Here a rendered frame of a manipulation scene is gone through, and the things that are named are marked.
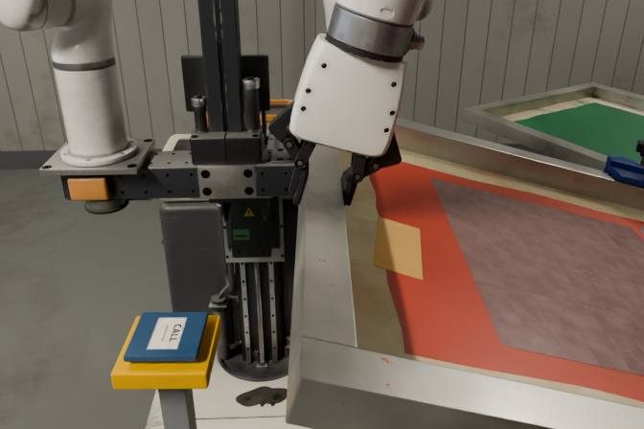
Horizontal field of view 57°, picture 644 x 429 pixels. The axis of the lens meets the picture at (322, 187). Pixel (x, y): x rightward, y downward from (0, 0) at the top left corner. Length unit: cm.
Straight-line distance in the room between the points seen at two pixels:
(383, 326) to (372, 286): 5
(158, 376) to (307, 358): 50
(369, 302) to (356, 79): 20
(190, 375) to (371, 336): 43
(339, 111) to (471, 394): 28
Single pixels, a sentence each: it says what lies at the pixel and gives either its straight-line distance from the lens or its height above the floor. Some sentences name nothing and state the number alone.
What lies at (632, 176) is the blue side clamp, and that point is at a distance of 101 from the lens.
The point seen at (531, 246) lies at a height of 116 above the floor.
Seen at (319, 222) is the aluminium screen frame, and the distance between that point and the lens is 52.
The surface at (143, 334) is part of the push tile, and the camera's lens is 90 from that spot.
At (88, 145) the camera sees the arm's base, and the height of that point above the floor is 117.
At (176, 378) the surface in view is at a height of 95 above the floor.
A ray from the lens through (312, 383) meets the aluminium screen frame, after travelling 36.
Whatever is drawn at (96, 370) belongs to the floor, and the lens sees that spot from 239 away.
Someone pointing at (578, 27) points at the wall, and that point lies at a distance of 405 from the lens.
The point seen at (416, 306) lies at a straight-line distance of 52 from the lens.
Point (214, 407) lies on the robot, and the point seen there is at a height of 28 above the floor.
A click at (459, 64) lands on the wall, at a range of 384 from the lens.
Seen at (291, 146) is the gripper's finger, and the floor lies 130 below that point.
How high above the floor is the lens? 152
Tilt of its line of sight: 25 degrees down
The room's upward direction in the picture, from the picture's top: straight up
